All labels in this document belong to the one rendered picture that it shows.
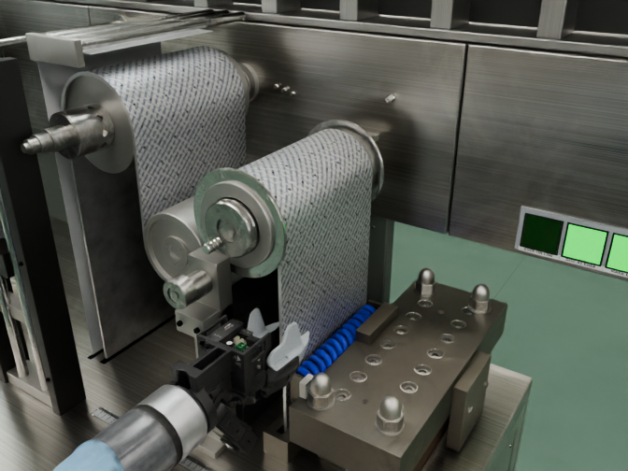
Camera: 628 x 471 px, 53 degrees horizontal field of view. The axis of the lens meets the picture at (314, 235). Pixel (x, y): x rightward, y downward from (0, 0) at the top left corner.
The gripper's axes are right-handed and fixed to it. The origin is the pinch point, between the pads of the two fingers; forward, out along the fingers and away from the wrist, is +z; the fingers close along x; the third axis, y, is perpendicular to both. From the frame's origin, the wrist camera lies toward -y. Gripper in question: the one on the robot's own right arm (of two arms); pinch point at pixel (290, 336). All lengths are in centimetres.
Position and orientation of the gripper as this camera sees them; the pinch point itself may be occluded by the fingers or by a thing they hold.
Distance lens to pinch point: 86.7
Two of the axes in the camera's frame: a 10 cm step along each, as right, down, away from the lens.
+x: -8.4, -2.4, 4.9
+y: 0.0, -9.0, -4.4
